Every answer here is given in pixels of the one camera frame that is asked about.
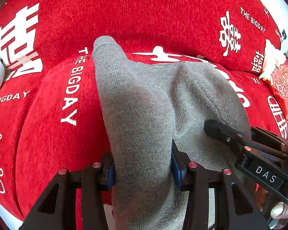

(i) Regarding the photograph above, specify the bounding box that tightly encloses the grey knit sweater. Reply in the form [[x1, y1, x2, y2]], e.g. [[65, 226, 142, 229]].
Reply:
[[93, 36, 251, 229]]

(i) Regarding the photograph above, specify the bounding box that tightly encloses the person's right hand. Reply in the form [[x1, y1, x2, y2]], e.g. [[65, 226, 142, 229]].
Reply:
[[254, 186, 288, 229]]

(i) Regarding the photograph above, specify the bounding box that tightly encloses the red embroidered pillow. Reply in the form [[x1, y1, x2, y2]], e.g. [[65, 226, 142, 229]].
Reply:
[[258, 39, 288, 123]]

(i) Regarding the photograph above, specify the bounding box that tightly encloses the red wedding bed cover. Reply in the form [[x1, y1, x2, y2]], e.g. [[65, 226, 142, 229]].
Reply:
[[0, 0, 288, 220]]

